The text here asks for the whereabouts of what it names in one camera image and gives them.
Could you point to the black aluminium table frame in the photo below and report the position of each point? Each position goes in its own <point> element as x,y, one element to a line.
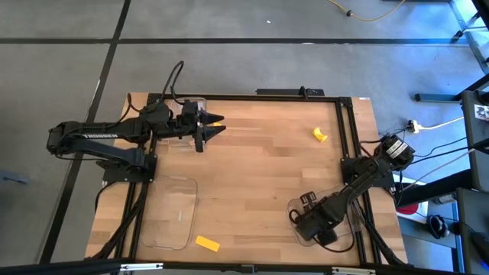
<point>267,98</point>

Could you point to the white power strip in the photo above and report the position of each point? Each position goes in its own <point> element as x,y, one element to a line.
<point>413,125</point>

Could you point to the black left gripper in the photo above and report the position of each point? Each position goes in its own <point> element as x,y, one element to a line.
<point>187,128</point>

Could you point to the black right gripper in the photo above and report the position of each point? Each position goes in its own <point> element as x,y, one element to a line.
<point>317,221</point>

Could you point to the metal rack leg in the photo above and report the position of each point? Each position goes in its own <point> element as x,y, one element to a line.
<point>473,42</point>

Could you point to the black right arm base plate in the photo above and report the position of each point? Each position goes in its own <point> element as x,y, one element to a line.
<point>345,170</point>

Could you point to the black flat mounting bar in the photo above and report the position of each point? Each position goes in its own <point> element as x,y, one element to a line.
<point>279,92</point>

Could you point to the black extrusion bar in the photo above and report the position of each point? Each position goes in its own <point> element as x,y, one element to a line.
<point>76,267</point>

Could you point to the black floor stand beam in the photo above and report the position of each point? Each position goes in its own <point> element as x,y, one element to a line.
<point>435,98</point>

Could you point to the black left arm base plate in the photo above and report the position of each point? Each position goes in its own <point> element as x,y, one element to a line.
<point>114,176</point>

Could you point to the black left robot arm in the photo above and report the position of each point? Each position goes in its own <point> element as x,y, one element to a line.
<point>99,135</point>

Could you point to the wide clear plastic bin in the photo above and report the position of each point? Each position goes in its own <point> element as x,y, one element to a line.
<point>168,214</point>
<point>355,225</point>

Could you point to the black headphones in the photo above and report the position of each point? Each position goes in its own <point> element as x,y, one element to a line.
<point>437,227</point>

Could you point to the white fiducial marker tag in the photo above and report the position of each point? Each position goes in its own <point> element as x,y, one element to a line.
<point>482,112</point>

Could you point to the red round object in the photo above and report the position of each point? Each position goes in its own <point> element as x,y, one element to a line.
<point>408,209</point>

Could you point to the light grey rod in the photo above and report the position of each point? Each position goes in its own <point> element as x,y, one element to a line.
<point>439,168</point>

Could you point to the black equipment box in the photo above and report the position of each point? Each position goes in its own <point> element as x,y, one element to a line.
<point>473,214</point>

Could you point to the narrow clear plastic bin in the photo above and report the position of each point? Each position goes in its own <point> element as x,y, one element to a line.
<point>177,141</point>

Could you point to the silver metal bracket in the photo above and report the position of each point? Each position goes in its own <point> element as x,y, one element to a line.
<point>141,267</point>
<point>353,270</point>

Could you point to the grey floor object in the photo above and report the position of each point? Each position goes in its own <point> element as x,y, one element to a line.
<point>11,177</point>

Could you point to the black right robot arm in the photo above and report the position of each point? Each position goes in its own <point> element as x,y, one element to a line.
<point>366,175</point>

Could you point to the yellow arch block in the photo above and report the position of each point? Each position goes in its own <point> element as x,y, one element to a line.
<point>319,135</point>

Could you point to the black diagonal beam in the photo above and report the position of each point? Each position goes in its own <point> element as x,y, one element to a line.
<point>439,187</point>

